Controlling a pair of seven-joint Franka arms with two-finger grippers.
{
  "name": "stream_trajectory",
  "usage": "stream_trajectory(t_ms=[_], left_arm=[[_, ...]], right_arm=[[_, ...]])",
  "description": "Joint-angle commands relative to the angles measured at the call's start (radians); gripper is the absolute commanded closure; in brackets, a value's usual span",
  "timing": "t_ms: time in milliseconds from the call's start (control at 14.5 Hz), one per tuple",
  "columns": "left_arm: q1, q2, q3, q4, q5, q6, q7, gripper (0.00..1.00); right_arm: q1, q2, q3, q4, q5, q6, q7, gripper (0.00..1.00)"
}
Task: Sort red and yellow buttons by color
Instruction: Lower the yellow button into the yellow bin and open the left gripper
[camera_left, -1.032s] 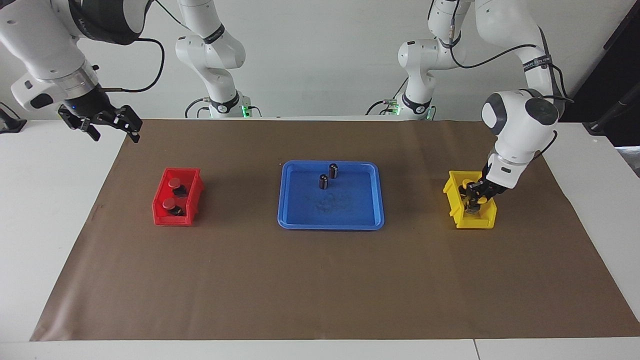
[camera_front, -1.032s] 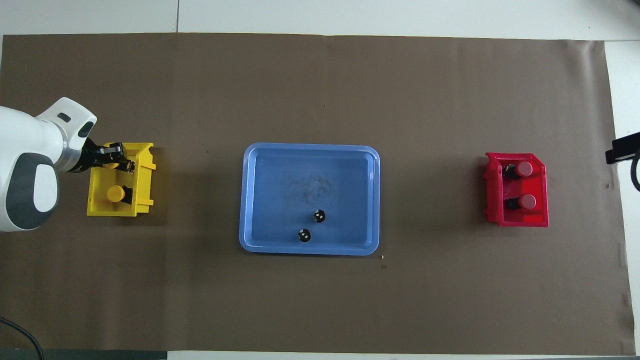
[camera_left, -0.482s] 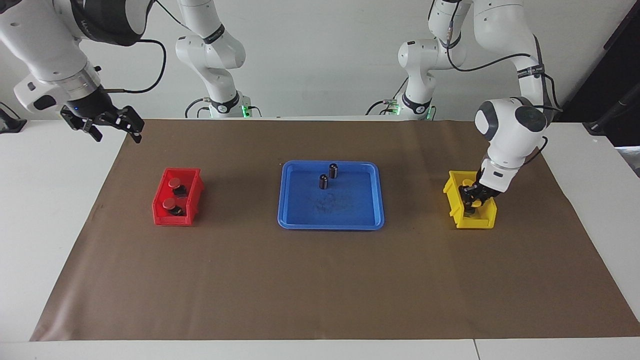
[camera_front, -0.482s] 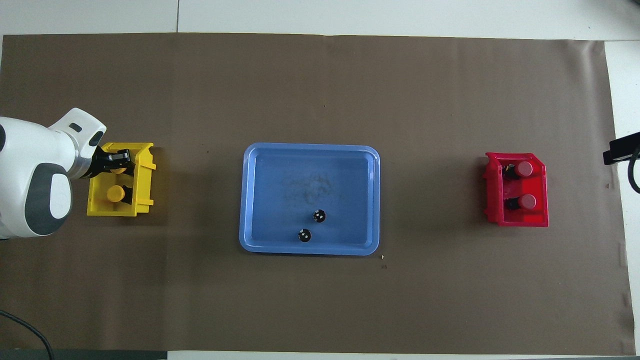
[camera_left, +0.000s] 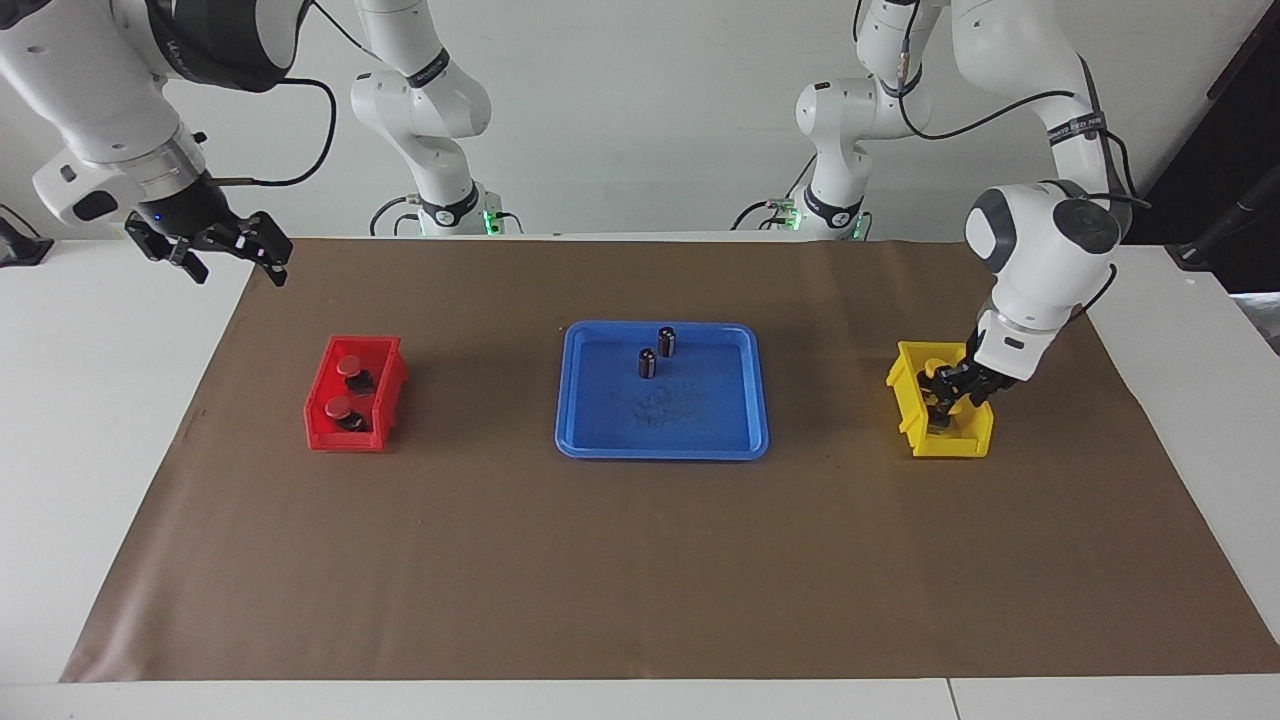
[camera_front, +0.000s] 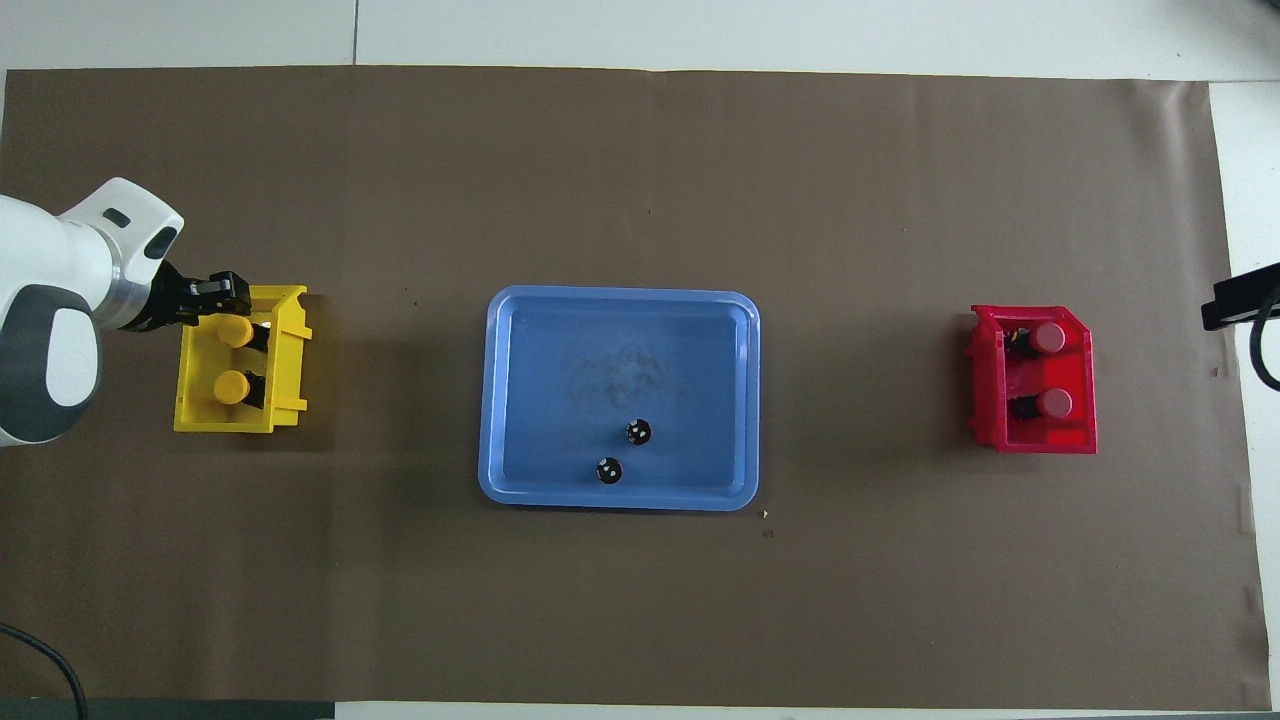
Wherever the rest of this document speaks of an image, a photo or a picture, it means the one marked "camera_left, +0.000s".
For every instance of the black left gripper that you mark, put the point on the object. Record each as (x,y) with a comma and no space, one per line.
(980,375)

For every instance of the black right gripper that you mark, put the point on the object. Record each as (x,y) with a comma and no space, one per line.
(190,212)

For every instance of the yellow push button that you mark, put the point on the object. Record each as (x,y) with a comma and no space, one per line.
(940,427)
(932,367)

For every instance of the red push button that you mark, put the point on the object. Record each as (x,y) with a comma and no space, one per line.
(349,367)
(340,407)

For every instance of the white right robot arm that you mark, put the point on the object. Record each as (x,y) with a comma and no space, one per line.
(100,80)

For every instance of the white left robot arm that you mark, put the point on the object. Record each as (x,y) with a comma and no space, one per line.
(1040,250)

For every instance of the yellow plastic bin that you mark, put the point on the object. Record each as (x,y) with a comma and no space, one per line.
(910,400)

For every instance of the black clamp object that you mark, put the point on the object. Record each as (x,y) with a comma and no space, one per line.
(22,245)

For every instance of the red plastic bin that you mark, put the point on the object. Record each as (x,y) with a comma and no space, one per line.
(385,395)

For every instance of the black cylinder part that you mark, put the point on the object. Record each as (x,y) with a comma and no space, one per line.
(647,364)
(667,342)

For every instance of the blue plastic tray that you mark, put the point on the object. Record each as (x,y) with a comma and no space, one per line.
(660,410)

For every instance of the brown table mat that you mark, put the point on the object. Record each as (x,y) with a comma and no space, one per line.
(640,560)

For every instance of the black background panel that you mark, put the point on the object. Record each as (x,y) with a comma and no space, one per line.
(1230,150)

